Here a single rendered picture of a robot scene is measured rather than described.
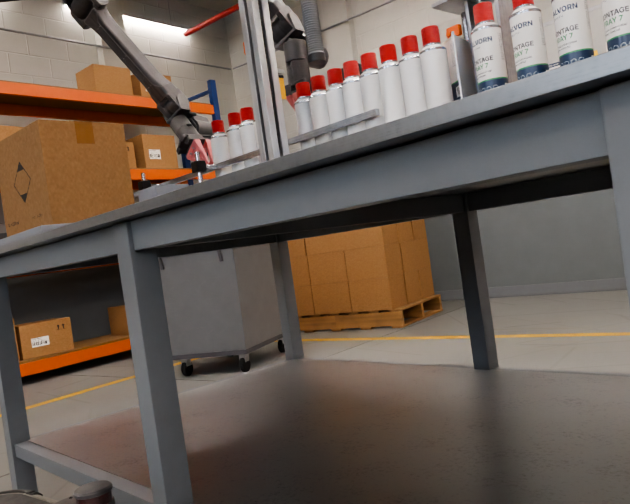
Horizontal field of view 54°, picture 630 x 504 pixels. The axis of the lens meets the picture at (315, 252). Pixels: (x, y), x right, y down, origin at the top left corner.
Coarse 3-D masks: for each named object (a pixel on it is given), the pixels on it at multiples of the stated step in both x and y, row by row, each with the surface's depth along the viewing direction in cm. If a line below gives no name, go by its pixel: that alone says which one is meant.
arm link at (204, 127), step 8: (176, 96) 184; (184, 96) 185; (184, 104) 184; (176, 112) 183; (184, 112) 184; (192, 112) 187; (168, 120) 186; (200, 120) 189; (208, 120) 192; (200, 128) 186; (208, 128) 188
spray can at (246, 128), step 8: (240, 112) 161; (248, 112) 160; (248, 120) 160; (240, 128) 160; (248, 128) 159; (240, 136) 161; (248, 136) 159; (248, 144) 159; (248, 152) 159; (248, 160) 159; (256, 160) 159
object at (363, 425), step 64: (512, 128) 63; (576, 128) 58; (256, 192) 94; (320, 192) 84; (384, 192) 76; (512, 192) 193; (576, 192) 179; (64, 256) 151; (128, 256) 124; (0, 320) 198; (128, 320) 127; (0, 384) 198; (256, 384) 236; (320, 384) 220; (384, 384) 206; (448, 384) 194; (512, 384) 183; (576, 384) 174; (64, 448) 184; (128, 448) 174; (192, 448) 165; (256, 448) 157; (320, 448) 150; (384, 448) 144; (448, 448) 138; (512, 448) 132; (576, 448) 127
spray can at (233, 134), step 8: (232, 112) 164; (232, 120) 164; (240, 120) 165; (232, 128) 163; (232, 136) 163; (232, 144) 163; (240, 144) 163; (232, 152) 163; (240, 152) 163; (232, 168) 164; (240, 168) 163
